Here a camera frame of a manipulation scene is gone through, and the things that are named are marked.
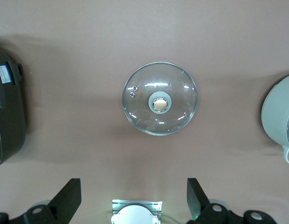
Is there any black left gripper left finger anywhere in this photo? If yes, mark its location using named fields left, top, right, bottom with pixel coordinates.
left=0, top=178, right=83, bottom=224

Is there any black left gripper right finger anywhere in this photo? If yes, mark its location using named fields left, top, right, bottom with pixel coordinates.
left=186, top=177, right=280, bottom=224

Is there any glass lid with gold knob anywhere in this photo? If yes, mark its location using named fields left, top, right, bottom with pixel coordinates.
left=122, top=61, right=198, bottom=137

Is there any black round appliance with label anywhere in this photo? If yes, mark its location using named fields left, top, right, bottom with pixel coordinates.
left=0, top=45, right=27, bottom=169

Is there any grey pot with handles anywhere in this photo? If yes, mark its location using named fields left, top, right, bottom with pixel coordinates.
left=261, top=73, right=289, bottom=167

